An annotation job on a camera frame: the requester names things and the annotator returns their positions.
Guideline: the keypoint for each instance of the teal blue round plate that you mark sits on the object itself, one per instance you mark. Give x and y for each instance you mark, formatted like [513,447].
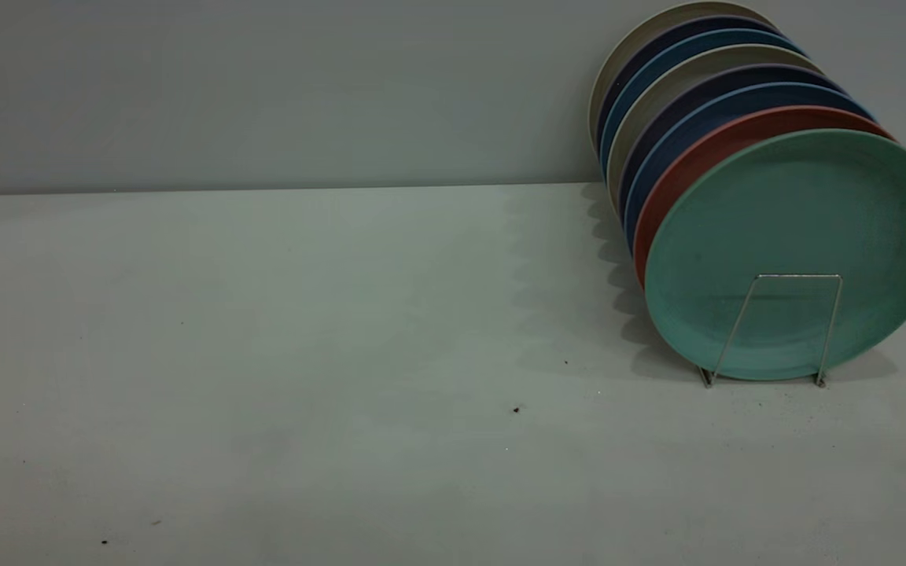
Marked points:
[736,35]

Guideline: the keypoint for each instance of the pink round plate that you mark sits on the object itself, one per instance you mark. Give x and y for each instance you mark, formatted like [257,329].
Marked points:
[767,119]

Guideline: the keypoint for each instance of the dark purple round plate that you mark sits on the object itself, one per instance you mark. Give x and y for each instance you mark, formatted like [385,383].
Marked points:
[775,73]

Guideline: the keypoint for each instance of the green round plate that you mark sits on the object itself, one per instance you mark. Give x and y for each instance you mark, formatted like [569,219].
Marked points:
[799,228]

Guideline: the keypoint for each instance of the beige round plate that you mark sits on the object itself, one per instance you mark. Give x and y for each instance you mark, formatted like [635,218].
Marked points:
[701,7]
[752,53]

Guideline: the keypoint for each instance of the dark navy round plate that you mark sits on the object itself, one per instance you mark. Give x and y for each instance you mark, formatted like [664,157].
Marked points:
[728,21]

